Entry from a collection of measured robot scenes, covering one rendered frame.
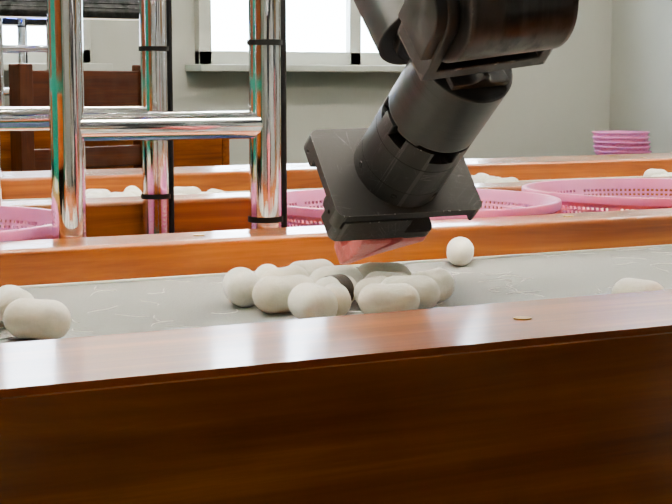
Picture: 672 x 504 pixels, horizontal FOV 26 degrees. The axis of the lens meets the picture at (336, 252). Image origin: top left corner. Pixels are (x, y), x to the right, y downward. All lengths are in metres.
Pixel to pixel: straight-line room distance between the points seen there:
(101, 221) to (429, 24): 0.60
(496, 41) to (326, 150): 0.17
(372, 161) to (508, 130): 6.49
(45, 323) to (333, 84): 6.05
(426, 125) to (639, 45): 6.81
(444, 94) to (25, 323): 0.26
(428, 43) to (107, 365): 0.29
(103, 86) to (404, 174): 2.70
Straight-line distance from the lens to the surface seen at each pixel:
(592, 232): 1.15
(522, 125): 7.41
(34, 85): 3.40
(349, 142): 0.90
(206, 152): 3.87
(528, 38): 0.78
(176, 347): 0.59
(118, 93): 3.57
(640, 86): 7.62
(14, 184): 1.65
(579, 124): 7.65
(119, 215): 1.31
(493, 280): 0.98
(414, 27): 0.78
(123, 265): 0.97
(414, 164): 0.85
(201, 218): 1.34
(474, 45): 0.76
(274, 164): 1.07
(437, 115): 0.82
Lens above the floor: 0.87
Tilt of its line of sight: 7 degrees down
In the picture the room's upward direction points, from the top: straight up
